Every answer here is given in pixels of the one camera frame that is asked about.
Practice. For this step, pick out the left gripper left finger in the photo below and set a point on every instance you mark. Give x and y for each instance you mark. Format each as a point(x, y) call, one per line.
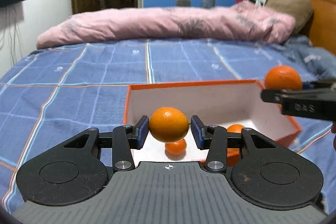
point(122, 140)

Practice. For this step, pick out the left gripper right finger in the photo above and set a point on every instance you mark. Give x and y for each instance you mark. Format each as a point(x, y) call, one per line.
point(214, 139)

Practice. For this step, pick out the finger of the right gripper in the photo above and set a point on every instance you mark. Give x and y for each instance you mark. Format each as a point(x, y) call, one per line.
point(300, 97)
point(320, 84)

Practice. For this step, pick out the orange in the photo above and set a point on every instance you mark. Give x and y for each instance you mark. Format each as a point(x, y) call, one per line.
point(168, 124)
point(233, 151)
point(283, 77)
point(176, 148)

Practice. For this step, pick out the grey blue blanket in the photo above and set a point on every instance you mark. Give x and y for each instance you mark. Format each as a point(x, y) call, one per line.
point(317, 60)

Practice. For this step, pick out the orange cardboard shoe box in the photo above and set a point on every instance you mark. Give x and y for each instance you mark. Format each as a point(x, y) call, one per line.
point(223, 103)

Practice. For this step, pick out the wooden headboard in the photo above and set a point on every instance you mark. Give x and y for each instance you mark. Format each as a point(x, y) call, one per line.
point(320, 28)

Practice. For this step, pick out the brown pillow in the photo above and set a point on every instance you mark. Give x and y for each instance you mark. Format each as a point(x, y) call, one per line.
point(301, 10)

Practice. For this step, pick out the pink quilt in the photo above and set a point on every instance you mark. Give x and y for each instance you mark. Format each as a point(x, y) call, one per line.
point(241, 22)

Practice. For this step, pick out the blue plaid bed sheet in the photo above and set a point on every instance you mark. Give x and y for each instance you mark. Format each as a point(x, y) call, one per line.
point(53, 94)

